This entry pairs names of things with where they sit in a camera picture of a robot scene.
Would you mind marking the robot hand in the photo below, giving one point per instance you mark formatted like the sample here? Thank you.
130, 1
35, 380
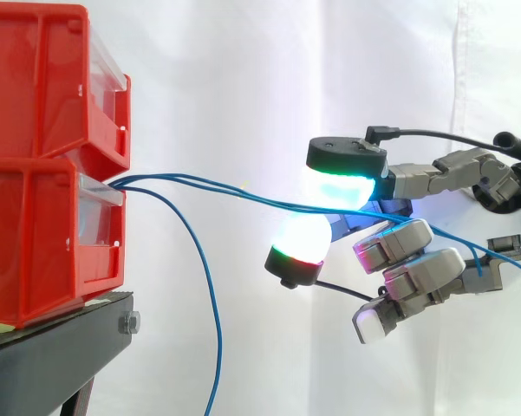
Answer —
407, 242

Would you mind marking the black stand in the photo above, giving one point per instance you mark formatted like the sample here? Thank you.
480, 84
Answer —
47, 359

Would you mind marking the red plastic bin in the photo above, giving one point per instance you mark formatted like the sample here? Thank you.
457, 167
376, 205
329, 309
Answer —
26, 238
26, 86

